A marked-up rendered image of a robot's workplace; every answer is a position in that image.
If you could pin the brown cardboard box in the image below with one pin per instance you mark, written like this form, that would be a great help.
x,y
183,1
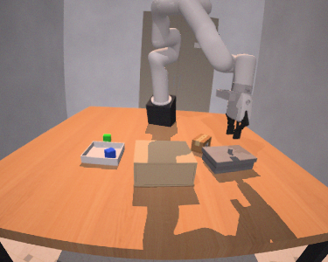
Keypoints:
x,y
202,140

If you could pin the green block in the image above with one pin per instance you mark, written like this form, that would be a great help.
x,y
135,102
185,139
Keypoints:
x,y
107,137

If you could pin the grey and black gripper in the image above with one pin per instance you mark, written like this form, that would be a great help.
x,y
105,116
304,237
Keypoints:
x,y
239,112

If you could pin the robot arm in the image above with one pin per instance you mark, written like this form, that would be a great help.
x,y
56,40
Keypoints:
x,y
195,13

